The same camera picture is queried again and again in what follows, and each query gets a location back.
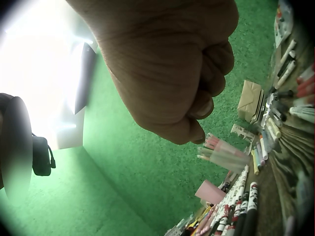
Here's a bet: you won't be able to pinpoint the person's right hand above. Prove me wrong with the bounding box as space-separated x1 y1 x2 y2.
66 0 239 145

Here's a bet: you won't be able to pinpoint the person's right fingers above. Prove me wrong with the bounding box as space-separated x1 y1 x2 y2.
183 41 235 145

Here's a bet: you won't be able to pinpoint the brown paper packet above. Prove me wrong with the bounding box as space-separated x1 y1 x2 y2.
237 80 265 124

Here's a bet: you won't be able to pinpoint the patterned white card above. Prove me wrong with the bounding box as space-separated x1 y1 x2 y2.
231 124 256 143

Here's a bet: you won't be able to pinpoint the pile of assorted markers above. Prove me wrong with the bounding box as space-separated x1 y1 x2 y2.
258 90 296 148

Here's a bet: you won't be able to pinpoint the frosted cup of pens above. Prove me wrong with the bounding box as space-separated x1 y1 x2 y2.
197 133 251 170

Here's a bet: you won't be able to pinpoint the group of white pens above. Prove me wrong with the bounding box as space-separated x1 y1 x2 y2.
273 39 299 89

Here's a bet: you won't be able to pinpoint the group of pastel highlighters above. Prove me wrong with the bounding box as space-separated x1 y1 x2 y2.
251 138 269 175

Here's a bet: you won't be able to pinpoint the patterned sticker sheet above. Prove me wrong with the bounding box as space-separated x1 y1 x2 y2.
274 0 295 49

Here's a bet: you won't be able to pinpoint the group of red pens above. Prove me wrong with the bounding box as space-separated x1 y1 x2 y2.
296 66 315 105

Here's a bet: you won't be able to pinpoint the pink sticky note pad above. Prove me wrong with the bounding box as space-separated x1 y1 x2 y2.
194 179 227 205

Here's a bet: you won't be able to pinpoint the row of patterned pens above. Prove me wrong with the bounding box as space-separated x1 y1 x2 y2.
183 165 259 236

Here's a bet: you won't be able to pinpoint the white perforated tray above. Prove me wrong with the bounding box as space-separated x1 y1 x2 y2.
164 223 184 236

